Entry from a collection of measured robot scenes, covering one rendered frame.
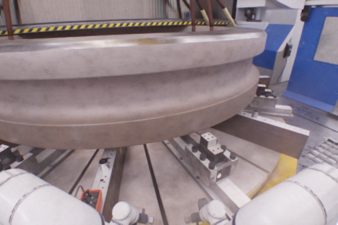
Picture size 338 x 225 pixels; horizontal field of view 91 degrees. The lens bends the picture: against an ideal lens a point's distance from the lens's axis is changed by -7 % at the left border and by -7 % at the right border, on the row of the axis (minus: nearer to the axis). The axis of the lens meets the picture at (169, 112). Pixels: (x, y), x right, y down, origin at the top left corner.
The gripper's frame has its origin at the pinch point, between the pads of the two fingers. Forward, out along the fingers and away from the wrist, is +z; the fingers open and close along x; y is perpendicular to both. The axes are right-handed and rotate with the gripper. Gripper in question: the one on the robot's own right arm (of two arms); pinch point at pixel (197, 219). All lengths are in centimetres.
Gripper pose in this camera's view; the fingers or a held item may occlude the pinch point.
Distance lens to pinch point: 129.9
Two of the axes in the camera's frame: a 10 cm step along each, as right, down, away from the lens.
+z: -1.6, 6.3, 7.6
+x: 9.8, 0.1, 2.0
